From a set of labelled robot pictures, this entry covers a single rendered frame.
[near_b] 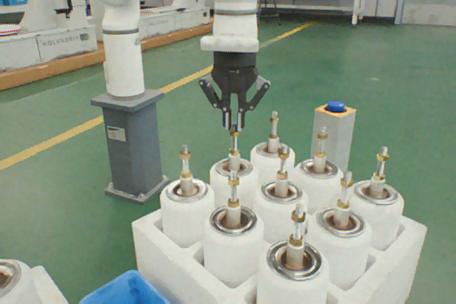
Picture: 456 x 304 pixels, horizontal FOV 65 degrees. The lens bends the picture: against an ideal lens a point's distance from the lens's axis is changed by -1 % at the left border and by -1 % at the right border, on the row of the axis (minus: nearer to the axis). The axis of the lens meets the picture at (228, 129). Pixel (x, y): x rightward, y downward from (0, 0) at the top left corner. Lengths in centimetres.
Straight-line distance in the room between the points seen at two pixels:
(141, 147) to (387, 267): 67
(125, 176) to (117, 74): 29
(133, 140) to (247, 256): 55
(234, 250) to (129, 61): 59
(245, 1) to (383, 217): 42
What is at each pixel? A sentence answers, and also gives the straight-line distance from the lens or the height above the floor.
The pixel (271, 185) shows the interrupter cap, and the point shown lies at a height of 25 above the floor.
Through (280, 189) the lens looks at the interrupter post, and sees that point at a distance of 64.
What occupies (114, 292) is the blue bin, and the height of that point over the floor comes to 10.
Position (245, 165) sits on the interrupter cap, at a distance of 73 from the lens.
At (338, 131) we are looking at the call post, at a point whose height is 28.
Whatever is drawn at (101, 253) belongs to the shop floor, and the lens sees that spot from 95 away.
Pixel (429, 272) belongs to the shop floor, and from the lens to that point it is 96.
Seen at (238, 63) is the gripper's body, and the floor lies 47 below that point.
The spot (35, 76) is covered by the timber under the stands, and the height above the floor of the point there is 3.
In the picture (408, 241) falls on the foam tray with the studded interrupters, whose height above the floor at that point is 18.
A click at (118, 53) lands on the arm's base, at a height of 42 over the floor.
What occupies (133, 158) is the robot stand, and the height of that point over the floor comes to 14.
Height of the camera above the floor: 60
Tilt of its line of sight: 23 degrees down
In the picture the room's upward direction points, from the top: straight up
